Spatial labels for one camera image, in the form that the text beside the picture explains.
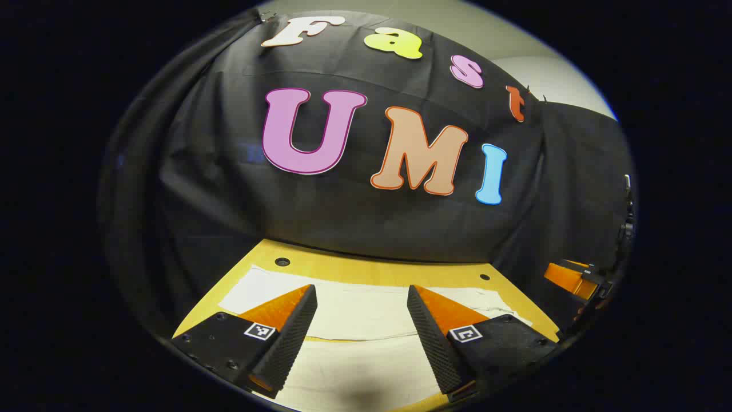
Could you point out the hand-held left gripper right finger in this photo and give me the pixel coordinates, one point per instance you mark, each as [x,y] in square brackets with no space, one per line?
[434,337]

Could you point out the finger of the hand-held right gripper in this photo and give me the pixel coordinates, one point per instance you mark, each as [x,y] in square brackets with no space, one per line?
[566,279]

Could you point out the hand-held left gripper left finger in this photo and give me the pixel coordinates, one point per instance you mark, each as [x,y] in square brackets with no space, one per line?
[289,337]

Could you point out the cream white jeans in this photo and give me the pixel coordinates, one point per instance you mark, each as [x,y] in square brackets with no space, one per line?
[354,312]

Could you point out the black backdrop cloth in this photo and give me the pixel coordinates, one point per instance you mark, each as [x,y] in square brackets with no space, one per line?
[343,220]

